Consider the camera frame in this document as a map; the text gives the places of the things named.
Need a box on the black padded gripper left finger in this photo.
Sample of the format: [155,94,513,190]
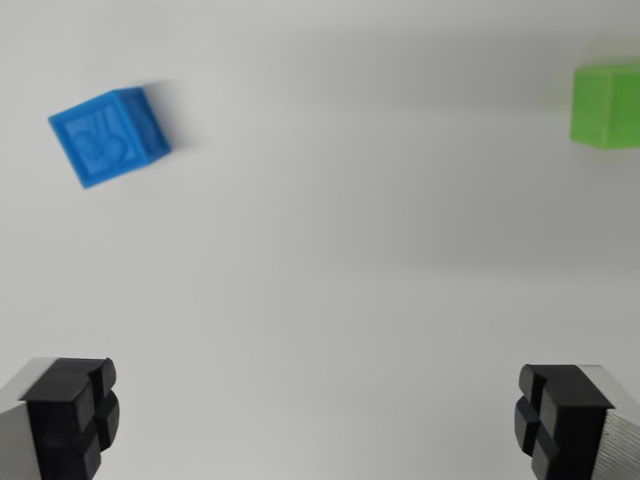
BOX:
[0,356,122,480]

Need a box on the black padded gripper right finger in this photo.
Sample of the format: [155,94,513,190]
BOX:
[513,363,640,480]

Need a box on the blue embossed soft toy cube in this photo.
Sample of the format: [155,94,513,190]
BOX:
[47,85,173,190]

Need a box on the green embossed soft toy cube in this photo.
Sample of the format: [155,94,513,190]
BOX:
[569,58,640,151]

